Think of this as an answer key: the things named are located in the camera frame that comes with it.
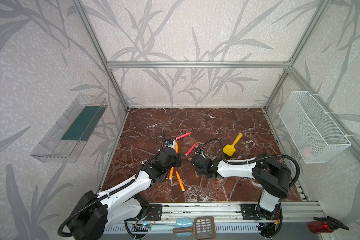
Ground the orange pen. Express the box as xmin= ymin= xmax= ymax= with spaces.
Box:
xmin=176 ymin=171 xmax=185 ymax=192
xmin=169 ymin=167 xmax=174 ymax=180
xmin=175 ymin=141 xmax=179 ymax=153

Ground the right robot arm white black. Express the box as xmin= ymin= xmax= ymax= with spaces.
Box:
xmin=191 ymin=154 xmax=301 ymax=213

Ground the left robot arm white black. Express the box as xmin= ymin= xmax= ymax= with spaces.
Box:
xmin=57 ymin=146 xmax=181 ymax=240

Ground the orange pen beside purple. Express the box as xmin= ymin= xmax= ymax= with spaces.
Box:
xmin=169 ymin=167 xmax=174 ymax=180

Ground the red capped pen far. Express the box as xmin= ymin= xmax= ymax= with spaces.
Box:
xmin=176 ymin=132 xmax=192 ymax=140

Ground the orange pen front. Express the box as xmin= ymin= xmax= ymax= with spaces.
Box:
xmin=176 ymin=171 xmax=185 ymax=192

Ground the yellow toy spatula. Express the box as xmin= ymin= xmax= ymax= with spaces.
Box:
xmin=222 ymin=133 xmax=243 ymax=157

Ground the brown slotted spatula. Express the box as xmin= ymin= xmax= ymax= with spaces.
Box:
xmin=194 ymin=216 xmax=216 ymax=240

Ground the light blue brush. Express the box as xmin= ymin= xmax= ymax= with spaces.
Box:
xmin=150 ymin=218 xmax=194 ymax=237

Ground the green circuit board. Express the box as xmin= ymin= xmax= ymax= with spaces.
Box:
xmin=131 ymin=223 xmax=151 ymax=233

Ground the red black tool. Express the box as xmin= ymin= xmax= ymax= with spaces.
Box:
xmin=308 ymin=216 xmax=350 ymax=234

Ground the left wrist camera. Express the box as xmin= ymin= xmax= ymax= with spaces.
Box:
xmin=165 ymin=139 xmax=176 ymax=149

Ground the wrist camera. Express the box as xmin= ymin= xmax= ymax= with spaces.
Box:
xmin=195 ymin=147 xmax=203 ymax=155
xmin=165 ymin=139 xmax=176 ymax=149

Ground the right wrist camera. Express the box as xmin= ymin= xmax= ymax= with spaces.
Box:
xmin=195 ymin=147 xmax=203 ymax=155

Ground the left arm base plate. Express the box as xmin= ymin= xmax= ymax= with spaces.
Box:
xmin=136 ymin=204 xmax=163 ymax=221

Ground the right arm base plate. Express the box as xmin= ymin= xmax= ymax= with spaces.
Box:
xmin=240 ymin=203 xmax=283 ymax=222

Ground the clear plastic wall tray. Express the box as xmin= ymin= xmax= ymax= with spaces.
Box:
xmin=31 ymin=94 xmax=108 ymax=163

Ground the white wire mesh basket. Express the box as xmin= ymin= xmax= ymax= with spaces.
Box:
xmin=279 ymin=91 xmax=352 ymax=164

